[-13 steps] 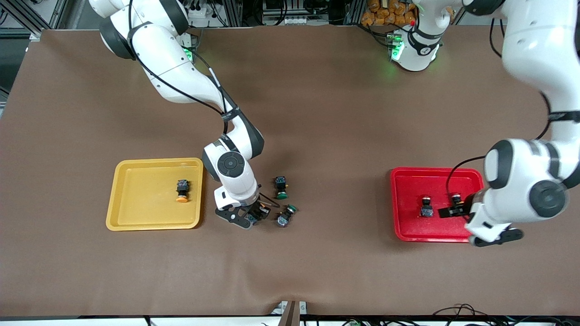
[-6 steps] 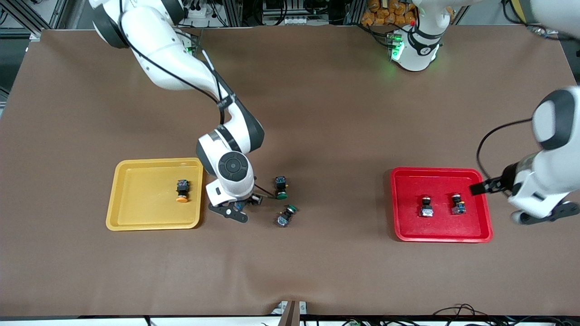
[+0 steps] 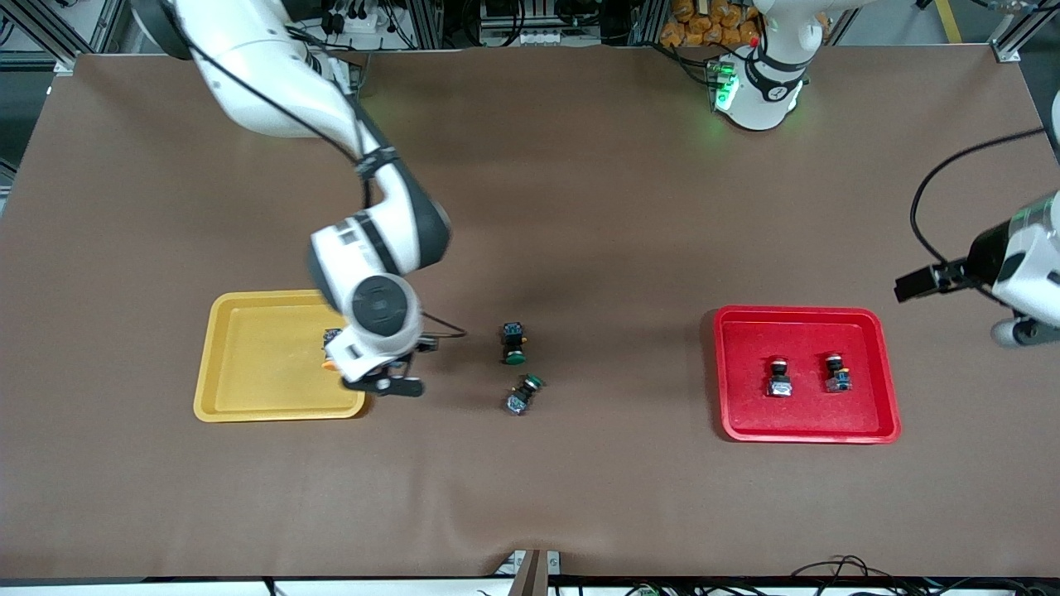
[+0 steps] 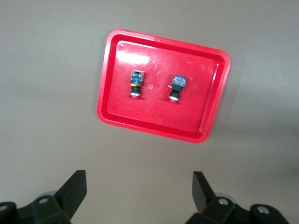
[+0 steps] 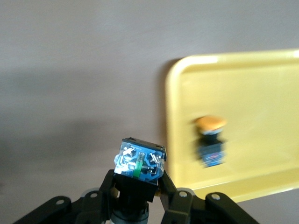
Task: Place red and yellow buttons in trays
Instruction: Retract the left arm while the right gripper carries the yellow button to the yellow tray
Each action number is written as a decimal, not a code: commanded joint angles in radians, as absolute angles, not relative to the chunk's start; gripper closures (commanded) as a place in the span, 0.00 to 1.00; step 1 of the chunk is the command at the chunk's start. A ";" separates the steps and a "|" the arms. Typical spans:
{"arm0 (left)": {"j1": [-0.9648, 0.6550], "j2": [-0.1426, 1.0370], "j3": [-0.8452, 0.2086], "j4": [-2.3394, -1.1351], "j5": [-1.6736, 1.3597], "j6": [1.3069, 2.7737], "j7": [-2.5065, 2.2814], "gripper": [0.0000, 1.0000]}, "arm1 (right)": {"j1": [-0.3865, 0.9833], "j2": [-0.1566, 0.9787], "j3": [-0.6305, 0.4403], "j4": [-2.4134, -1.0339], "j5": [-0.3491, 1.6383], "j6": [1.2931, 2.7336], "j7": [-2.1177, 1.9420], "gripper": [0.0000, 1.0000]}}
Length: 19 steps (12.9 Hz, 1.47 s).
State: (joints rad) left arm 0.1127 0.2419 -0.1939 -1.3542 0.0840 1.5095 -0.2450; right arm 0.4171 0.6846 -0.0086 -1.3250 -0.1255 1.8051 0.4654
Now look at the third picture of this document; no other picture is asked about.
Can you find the orange packed bags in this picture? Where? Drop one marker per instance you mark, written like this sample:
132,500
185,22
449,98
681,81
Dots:
704,25

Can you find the aluminium frame strut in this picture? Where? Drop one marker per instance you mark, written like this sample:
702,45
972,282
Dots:
650,21
426,23
1014,33
45,37

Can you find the brown table mat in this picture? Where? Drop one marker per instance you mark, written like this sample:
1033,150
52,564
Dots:
580,207

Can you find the yellow push button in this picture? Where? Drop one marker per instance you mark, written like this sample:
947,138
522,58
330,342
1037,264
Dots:
330,362

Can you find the white power strip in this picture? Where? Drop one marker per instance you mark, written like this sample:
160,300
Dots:
356,23

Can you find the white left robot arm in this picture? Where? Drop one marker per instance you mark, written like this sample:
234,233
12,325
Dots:
766,91

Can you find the red plastic tray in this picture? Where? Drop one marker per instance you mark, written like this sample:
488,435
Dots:
803,331

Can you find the yellow plastic tray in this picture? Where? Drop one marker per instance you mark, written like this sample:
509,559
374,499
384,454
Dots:
257,364

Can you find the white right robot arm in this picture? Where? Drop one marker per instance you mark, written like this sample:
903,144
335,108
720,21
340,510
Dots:
265,83

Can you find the metal table edge bracket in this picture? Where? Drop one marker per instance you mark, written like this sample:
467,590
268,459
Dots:
530,575

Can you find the red push button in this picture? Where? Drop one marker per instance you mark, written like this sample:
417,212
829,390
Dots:
778,382
838,377

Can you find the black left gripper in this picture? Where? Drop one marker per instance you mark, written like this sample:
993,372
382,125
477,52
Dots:
980,253

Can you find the black right camera mount bracket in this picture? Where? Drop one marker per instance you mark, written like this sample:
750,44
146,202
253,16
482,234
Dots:
406,387

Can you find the green push button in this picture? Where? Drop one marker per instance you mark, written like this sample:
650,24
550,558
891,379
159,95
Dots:
514,341
522,397

